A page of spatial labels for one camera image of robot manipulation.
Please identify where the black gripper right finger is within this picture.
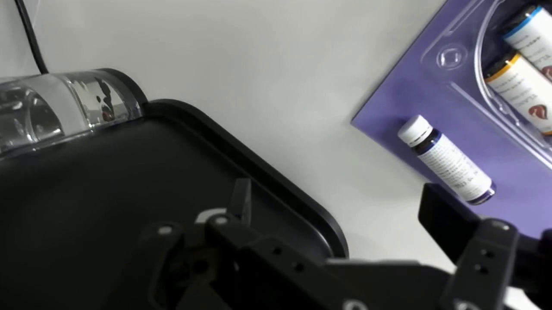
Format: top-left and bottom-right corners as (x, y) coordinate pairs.
(418, 181), (523, 310)

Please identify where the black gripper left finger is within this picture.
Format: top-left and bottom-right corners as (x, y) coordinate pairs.
(135, 178), (347, 310)

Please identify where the black coffee machine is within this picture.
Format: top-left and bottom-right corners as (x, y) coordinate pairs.
(0, 99), (351, 310)

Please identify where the purple plastic sheet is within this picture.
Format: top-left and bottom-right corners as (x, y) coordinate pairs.
(351, 0), (552, 240)

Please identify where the orange-capped medicine bottle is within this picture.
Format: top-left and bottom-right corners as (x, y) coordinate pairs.
(482, 51), (552, 138)

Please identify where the clear plastic tray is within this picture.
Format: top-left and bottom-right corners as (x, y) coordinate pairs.
(420, 0), (552, 175)

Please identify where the clear water tank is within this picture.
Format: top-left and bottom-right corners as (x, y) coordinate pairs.
(0, 68), (150, 161)

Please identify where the white battery blue cap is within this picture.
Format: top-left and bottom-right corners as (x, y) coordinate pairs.
(499, 4), (552, 83)

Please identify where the black plug cable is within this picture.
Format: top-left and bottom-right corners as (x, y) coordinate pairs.
(14, 0), (52, 76)

